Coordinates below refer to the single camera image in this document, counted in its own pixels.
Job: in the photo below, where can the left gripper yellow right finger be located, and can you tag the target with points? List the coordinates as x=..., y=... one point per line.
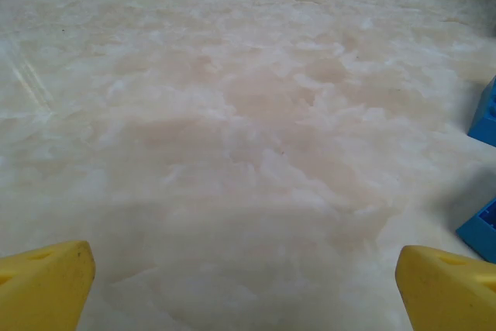
x=449, y=292

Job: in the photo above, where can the blue lego brick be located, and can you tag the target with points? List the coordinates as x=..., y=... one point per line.
x=486, y=121
x=482, y=234

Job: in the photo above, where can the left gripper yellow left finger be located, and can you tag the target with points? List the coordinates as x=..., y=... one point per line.
x=42, y=288

